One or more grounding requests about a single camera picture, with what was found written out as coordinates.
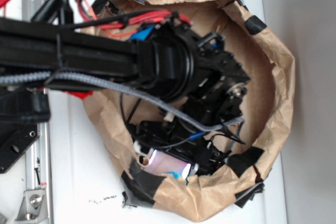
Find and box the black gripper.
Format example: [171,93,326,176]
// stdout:
[125,31,249,180]

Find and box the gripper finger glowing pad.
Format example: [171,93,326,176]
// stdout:
[133,141,157,167]

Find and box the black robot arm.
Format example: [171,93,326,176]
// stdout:
[1,19,249,175]

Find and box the brown paper bag bin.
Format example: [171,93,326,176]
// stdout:
[83,0,295,222]

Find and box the aluminium rail frame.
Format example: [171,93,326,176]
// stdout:
[15,0,54,223]

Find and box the red cable bundle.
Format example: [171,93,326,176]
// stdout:
[0,0,194,38]

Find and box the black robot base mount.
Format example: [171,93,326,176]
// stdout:
[1,88,50,174]

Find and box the grey braided cable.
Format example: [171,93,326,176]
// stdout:
[0,71,245,133]

